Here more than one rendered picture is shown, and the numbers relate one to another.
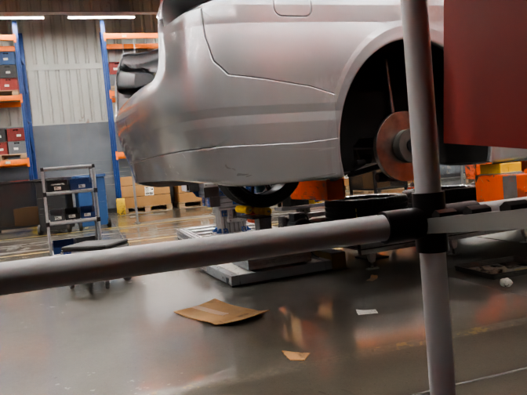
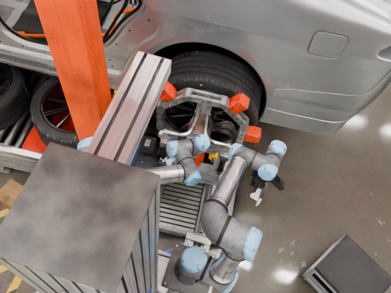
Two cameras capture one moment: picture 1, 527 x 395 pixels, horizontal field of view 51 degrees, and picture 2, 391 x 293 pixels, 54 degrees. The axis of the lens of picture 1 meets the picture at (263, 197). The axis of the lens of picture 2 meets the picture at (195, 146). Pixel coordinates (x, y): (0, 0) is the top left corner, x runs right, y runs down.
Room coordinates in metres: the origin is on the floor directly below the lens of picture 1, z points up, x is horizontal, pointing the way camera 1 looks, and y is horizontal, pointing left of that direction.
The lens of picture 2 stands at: (5.51, 0.62, 2.74)
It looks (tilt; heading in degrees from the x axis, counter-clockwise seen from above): 59 degrees down; 205
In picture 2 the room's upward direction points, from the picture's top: 10 degrees clockwise
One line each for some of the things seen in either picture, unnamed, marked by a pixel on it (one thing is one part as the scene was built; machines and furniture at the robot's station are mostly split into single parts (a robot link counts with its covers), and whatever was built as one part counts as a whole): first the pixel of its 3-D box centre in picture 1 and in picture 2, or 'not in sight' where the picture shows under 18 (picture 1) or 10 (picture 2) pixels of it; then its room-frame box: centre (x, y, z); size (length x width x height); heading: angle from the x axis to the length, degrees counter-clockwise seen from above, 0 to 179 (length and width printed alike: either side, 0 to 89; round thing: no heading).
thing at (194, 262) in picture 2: not in sight; (194, 261); (5.05, 0.51, 0.98); 0.13 x 0.12 x 0.14; 98
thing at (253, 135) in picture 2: not in sight; (252, 134); (4.18, 0.37, 0.85); 0.09 x 0.08 x 0.07; 112
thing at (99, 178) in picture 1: (91, 201); not in sight; (9.98, 3.10, 0.49); 0.64 x 0.54 x 0.97; 24
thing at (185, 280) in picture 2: not in sight; (190, 267); (5.05, 0.50, 0.87); 0.15 x 0.15 x 0.10
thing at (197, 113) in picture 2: not in sight; (182, 118); (4.46, 0.04, 1.03); 0.19 x 0.18 x 0.11; 22
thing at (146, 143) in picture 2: (298, 234); (147, 156); (4.41, -0.25, 0.26); 0.42 x 0.18 x 0.35; 22
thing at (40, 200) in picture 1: (55, 204); not in sight; (9.80, 3.69, 0.49); 0.64 x 0.54 x 0.97; 7
